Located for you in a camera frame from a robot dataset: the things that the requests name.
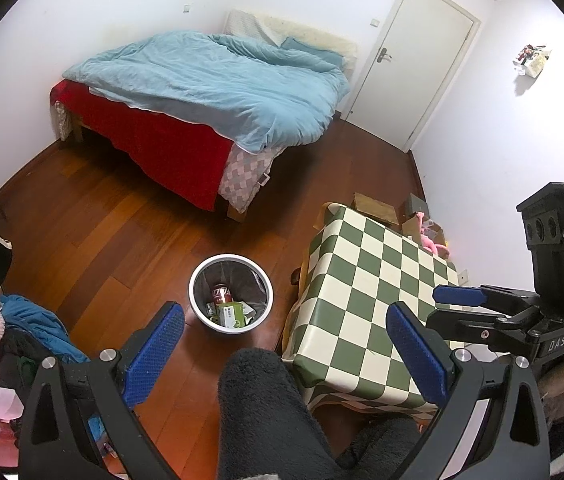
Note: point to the brown cardboard box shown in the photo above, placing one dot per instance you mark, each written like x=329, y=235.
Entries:
x=374, y=207

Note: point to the person's leg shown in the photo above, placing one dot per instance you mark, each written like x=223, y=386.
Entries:
x=262, y=410
x=387, y=445

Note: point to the white door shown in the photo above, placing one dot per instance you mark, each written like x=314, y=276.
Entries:
x=412, y=60

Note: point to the patterned white cloth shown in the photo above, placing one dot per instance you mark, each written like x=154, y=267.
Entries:
x=63, y=122

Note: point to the person's left leg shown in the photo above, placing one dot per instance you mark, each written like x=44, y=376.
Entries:
x=262, y=410

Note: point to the red drink can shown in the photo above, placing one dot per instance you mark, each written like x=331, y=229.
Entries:
x=220, y=294

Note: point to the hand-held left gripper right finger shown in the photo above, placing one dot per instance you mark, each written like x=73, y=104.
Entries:
x=417, y=355

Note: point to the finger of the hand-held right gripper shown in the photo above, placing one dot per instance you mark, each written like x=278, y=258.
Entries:
x=457, y=295
x=467, y=326

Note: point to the clear plastic bin liner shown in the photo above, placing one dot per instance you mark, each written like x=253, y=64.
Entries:
x=232, y=272

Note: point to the grey checked mattress cover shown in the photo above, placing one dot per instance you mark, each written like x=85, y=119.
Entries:
x=244, y=175

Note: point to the green white checkered tablecloth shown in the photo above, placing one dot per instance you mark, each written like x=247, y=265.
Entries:
x=362, y=310

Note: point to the person's right leg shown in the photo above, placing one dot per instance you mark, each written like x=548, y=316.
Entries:
x=387, y=445

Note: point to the cream fluffy headboard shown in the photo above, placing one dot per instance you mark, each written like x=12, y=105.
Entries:
x=312, y=39

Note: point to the blue pillow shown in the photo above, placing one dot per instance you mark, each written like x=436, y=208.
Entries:
x=307, y=49

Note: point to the red bed sheet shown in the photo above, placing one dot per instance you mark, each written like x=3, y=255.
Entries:
x=161, y=150

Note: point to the green white carton box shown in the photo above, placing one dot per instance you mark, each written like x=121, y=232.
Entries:
x=229, y=314

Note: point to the white round trash bin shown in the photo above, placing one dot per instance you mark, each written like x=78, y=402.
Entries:
x=232, y=330

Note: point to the pink plush toy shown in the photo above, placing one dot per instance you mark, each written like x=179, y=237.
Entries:
x=432, y=245

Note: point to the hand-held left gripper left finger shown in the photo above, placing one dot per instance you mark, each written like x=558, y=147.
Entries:
x=156, y=350

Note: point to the white wall socket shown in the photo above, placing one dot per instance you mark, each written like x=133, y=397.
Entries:
x=463, y=276

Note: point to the blue garment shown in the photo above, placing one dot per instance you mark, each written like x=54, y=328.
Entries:
x=41, y=325

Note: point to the open cardboard box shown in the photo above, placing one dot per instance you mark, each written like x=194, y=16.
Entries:
x=412, y=225

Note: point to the light blue duvet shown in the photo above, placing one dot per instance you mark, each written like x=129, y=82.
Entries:
x=201, y=80

